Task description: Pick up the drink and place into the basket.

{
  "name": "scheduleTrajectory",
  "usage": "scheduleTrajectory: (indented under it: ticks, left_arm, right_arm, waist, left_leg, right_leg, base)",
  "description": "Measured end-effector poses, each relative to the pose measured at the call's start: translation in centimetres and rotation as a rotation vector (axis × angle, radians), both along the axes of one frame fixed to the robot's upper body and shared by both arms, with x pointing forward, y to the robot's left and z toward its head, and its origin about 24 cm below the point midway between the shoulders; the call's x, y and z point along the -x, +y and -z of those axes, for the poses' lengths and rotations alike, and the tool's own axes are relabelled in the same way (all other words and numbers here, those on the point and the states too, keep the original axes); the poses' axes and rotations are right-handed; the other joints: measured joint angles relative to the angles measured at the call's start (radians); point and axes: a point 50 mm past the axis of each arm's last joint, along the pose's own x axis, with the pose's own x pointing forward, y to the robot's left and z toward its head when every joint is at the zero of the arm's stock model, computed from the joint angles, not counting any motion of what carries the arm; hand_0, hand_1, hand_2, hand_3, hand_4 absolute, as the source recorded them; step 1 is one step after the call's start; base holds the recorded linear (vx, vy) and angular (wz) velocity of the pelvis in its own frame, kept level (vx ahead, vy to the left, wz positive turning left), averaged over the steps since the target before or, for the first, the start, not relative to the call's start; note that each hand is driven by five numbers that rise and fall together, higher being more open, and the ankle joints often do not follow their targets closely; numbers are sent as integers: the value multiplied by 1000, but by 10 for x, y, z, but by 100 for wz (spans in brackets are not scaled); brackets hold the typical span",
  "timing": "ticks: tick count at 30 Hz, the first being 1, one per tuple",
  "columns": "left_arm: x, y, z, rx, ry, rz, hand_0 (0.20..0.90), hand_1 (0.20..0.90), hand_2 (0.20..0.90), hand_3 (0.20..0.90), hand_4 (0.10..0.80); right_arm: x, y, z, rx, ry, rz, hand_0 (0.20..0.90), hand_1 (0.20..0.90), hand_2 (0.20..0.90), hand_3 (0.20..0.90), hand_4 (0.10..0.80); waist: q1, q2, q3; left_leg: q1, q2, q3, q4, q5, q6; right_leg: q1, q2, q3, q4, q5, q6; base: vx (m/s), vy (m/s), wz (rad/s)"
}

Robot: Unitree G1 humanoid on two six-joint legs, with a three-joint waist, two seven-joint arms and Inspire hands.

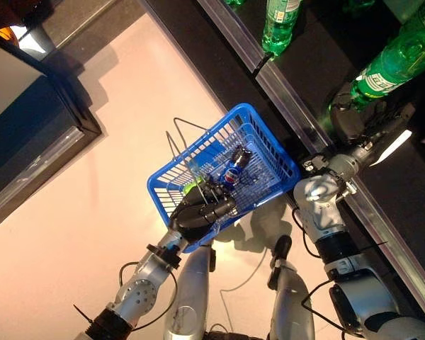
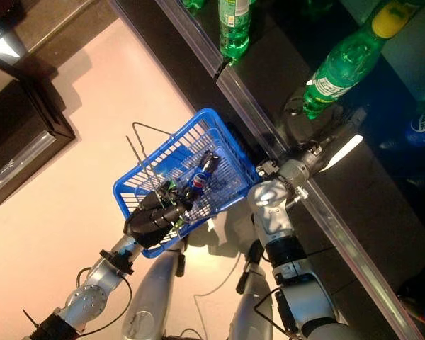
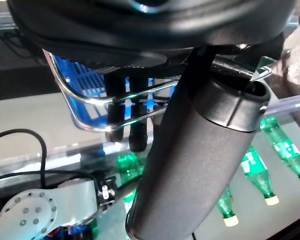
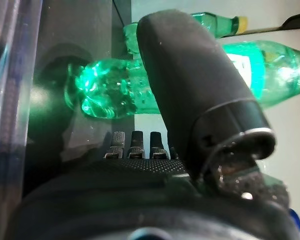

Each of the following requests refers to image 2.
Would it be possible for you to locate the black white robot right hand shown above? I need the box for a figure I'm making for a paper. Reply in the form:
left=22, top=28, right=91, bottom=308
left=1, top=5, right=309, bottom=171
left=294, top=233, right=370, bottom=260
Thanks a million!
left=286, top=106, right=368, bottom=174

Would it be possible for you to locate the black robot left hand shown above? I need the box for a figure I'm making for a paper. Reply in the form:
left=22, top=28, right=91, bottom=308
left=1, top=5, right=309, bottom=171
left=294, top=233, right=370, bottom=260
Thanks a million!
left=123, top=180, right=194, bottom=251

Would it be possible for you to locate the metal wire basket handle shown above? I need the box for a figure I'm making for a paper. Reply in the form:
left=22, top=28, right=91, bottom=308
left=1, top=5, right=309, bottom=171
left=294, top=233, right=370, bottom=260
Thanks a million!
left=125, top=135, right=183, bottom=238
left=131, top=121, right=176, bottom=178

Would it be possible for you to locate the blue plastic shopping basket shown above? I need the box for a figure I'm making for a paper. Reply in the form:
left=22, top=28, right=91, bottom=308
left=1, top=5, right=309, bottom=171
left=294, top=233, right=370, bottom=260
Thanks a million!
left=113, top=108, right=261, bottom=259

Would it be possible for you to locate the silver robot left leg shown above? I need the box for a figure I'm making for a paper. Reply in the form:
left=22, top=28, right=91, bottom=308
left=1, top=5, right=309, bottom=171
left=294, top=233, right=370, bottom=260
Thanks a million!
left=121, top=240, right=188, bottom=340

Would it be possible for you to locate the silver robot leg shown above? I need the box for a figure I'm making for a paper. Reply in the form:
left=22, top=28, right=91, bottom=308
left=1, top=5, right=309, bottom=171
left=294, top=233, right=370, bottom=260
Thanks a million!
left=121, top=240, right=188, bottom=340
left=228, top=240, right=276, bottom=340

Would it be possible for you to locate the silver robot right leg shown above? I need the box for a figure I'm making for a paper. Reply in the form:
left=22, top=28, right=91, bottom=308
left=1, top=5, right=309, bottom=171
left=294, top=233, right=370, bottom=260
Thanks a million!
left=228, top=240, right=276, bottom=340

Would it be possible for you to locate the dark display cabinet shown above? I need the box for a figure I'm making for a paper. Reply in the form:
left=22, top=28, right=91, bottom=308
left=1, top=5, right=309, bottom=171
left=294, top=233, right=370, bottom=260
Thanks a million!
left=0, top=62, right=77, bottom=217

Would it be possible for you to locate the black zip tie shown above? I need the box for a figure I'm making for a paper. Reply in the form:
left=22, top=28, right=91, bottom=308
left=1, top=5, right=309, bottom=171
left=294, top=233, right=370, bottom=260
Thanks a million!
left=22, top=309, right=40, bottom=332

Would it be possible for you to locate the glossy brown base ledge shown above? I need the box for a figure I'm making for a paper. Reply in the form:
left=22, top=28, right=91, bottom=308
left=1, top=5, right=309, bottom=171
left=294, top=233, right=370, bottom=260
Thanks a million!
left=0, top=0, right=118, bottom=79

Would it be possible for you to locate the black shelf with clear rail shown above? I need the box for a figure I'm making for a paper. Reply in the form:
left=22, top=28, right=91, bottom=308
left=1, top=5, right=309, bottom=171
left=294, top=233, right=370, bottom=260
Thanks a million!
left=108, top=0, right=425, bottom=340

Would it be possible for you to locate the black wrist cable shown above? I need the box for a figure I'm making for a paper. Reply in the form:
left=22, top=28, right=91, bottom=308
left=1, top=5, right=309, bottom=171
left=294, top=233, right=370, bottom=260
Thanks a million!
left=76, top=266, right=134, bottom=337

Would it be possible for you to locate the thin grey cable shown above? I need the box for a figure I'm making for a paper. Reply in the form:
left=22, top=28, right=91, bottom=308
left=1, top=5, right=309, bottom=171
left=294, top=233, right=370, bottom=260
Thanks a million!
left=193, top=253, right=242, bottom=340

